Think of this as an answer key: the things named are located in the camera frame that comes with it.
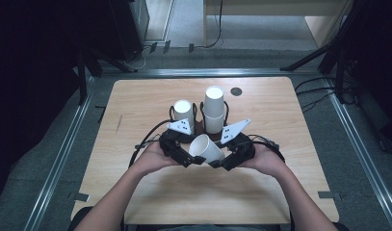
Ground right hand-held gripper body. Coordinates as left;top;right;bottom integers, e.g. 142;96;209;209
220;118;256;165

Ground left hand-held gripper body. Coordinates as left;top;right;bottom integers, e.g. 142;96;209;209
158;118;196;163

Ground white paper cup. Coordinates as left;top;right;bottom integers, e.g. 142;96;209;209
188;134;226;165
203;85;226;119
172;99;196;135
203;112;226;135

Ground black wire cup holder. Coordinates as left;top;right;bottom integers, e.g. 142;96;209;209
169;102;199;144
198;100;230;144

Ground person's left hand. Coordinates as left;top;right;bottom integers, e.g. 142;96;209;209
132;141;180;177

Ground person's right hand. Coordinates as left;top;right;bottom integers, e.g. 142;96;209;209
240;142;286;178

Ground grey tape strip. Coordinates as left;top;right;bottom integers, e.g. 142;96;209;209
67;191;91;203
317;190;343;200

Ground black metal stand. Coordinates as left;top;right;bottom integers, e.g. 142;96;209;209
75;47;140;106

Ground black cabinet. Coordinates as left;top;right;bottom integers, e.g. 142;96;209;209
108;0;150;62

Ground black tripod stand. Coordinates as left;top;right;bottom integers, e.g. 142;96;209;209
279;0;361;104

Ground light wooden furniture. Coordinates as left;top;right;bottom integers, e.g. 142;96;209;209
202;0;356;50

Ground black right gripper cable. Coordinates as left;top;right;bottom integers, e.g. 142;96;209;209
248;134;286;164

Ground metal floor rail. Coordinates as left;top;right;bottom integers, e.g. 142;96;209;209
22;76;96;231
323;77;392;231
99;67;324;78

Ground white floor cable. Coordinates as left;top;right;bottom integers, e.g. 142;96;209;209
124;45;152;72

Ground black floor cables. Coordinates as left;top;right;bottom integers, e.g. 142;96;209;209
294;75;358;114

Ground black hanging cable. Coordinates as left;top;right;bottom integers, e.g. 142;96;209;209
203;0;224;50

